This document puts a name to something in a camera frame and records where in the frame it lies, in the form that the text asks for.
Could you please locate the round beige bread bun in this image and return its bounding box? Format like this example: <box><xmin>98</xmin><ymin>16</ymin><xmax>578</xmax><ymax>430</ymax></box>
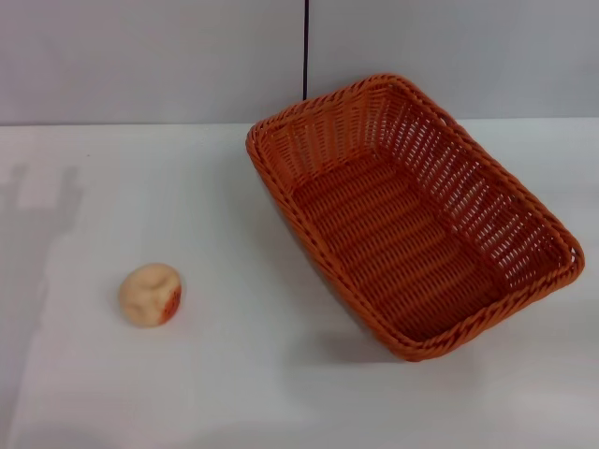
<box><xmin>117</xmin><ymin>263</ymin><xmax>184</xmax><ymax>330</ymax></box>

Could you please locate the orange woven wicker basket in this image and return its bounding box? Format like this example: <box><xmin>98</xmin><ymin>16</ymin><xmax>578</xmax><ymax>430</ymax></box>
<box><xmin>244</xmin><ymin>72</ymin><xmax>586</xmax><ymax>364</ymax></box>

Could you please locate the black vertical wall strip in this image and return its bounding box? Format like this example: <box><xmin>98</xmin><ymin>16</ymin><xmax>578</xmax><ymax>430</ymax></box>
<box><xmin>301</xmin><ymin>0</ymin><xmax>313</xmax><ymax>101</ymax></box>

